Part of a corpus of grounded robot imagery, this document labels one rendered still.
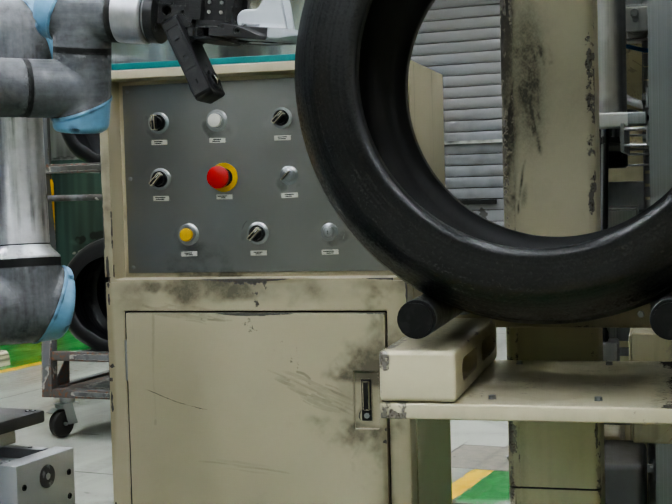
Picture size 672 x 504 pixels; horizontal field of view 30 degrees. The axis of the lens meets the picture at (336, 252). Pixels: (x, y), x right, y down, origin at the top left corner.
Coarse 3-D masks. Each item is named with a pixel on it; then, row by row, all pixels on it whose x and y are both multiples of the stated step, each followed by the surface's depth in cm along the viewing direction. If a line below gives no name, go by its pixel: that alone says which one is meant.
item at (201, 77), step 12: (168, 24) 156; (180, 24) 156; (168, 36) 156; (180, 36) 156; (180, 48) 156; (192, 48) 156; (180, 60) 156; (192, 60) 155; (204, 60) 158; (192, 72) 156; (204, 72) 155; (192, 84) 156; (204, 84) 155; (216, 84) 156; (204, 96) 156; (216, 96) 157
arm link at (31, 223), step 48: (0, 0) 192; (0, 48) 190; (48, 48) 194; (0, 144) 192; (0, 192) 192; (0, 240) 192; (48, 240) 196; (0, 288) 189; (48, 288) 192; (0, 336) 190; (48, 336) 194
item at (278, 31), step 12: (264, 0) 153; (276, 0) 153; (240, 12) 154; (252, 12) 154; (264, 12) 153; (276, 12) 153; (240, 24) 154; (252, 24) 154; (264, 24) 153; (276, 24) 153; (276, 36) 153; (288, 36) 153
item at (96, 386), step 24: (72, 144) 540; (96, 144) 565; (48, 168) 532; (72, 168) 528; (96, 168) 524; (48, 192) 536; (48, 216) 535; (96, 240) 542; (72, 264) 543; (96, 264) 569; (96, 288) 572; (96, 312) 571; (96, 336) 539; (48, 360) 538; (72, 360) 534; (96, 360) 529; (48, 384) 538; (72, 384) 554; (96, 384) 554; (72, 408) 545
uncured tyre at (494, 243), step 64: (320, 0) 142; (384, 0) 166; (320, 64) 142; (384, 64) 168; (320, 128) 143; (384, 128) 168; (384, 192) 140; (448, 192) 168; (384, 256) 144; (448, 256) 139; (512, 256) 137; (576, 256) 135; (640, 256) 134; (512, 320) 143; (576, 320) 142
